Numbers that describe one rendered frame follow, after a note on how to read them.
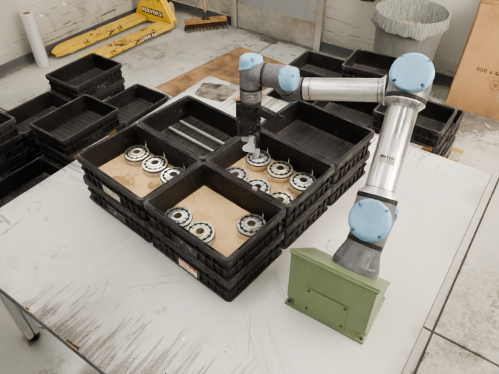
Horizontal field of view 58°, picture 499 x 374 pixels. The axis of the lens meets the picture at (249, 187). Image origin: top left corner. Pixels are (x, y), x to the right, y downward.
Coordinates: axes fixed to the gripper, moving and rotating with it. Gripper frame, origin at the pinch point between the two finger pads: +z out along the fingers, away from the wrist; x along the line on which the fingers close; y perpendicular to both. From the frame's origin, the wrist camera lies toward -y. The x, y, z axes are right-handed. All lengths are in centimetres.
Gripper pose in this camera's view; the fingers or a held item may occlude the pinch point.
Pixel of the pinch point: (257, 152)
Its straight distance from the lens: 163.8
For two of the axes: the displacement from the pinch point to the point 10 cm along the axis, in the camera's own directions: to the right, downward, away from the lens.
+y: -10.0, 0.5, -0.6
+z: 0.1, 8.2, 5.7
